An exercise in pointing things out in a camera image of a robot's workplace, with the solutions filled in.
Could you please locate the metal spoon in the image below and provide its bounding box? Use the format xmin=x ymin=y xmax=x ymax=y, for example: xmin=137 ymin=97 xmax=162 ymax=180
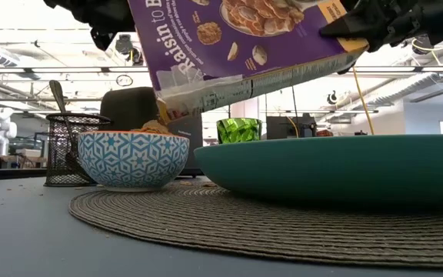
xmin=48 ymin=79 xmax=79 ymax=172

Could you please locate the cereal heap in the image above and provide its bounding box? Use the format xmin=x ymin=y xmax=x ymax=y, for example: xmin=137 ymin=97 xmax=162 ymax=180
xmin=131 ymin=119 xmax=173 ymax=135

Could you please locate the black cable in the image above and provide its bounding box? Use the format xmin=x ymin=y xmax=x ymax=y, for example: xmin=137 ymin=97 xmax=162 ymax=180
xmin=291 ymin=86 xmax=301 ymax=139

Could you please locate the blue patterned ceramic bowl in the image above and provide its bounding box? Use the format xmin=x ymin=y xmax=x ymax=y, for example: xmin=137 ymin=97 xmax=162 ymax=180
xmin=77 ymin=130 xmax=191 ymax=192

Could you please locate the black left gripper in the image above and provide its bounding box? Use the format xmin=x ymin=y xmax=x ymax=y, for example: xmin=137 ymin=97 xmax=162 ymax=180
xmin=43 ymin=0 xmax=136 ymax=52

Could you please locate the purple raisin cereal box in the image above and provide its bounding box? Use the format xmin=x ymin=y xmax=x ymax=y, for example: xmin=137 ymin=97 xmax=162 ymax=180
xmin=128 ymin=0 xmax=371 ymax=124

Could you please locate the green plate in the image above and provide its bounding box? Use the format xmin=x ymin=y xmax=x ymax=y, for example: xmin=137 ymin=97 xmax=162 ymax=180
xmin=193 ymin=134 xmax=443 ymax=209

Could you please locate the green glass cup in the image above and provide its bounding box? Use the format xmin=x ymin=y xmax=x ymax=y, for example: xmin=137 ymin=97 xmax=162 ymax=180
xmin=216 ymin=117 xmax=263 ymax=145

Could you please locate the round woven placemat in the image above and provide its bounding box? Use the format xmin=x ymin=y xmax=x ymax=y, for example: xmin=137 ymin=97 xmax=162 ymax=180
xmin=68 ymin=180 xmax=443 ymax=270

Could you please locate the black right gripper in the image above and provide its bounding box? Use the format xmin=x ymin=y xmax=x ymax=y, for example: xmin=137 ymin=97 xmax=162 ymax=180
xmin=319 ymin=0 xmax=443 ymax=75

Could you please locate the yellow cable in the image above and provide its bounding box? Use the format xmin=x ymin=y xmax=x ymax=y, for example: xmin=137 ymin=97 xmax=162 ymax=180
xmin=351 ymin=65 xmax=375 ymax=136

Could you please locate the black toaster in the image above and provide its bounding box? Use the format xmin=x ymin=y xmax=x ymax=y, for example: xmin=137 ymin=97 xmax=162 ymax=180
xmin=100 ymin=86 xmax=204 ymax=178

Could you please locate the black mesh utensil holder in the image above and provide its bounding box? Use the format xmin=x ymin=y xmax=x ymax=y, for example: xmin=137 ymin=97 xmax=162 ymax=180
xmin=44 ymin=112 xmax=112 ymax=188

